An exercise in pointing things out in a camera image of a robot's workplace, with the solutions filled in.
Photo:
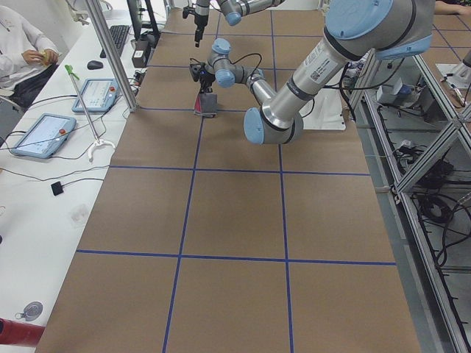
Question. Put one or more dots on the lower teach pendant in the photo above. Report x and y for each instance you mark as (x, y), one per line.
(45, 136)

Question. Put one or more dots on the small black square pad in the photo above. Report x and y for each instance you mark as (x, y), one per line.
(57, 188)

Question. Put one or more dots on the black monitor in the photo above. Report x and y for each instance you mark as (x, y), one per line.
(143, 21)

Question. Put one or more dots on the teach pendant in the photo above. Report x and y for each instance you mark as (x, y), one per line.
(45, 136)
(99, 95)

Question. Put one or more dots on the black keyboard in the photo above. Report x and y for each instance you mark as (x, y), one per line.
(119, 34)

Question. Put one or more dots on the round metal keyring disc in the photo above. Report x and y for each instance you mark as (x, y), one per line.
(31, 312)

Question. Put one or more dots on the seated person white shirt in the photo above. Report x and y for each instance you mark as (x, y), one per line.
(28, 58)

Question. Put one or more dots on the upper teach pendant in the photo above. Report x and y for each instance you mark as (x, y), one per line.
(99, 95)

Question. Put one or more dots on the red cylinder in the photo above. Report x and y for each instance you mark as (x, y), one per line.
(15, 333)

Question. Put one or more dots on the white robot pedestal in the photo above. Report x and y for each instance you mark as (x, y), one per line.
(324, 112)

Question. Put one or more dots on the green white grabber stick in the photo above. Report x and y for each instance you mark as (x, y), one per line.
(79, 107)

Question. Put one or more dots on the black box white label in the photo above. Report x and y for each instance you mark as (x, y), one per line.
(142, 51)

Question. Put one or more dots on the pink towel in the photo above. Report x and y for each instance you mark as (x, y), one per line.
(206, 105)

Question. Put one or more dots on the aluminium frame post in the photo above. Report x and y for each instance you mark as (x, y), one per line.
(105, 38)

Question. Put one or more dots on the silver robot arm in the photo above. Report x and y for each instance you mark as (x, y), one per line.
(394, 29)
(232, 10)

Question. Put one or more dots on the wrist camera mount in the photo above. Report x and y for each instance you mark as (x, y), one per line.
(187, 11)
(196, 71)

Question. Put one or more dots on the black computer mouse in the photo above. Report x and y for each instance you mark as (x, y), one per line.
(94, 65)

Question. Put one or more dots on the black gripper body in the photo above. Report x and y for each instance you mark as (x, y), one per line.
(206, 78)
(200, 19)

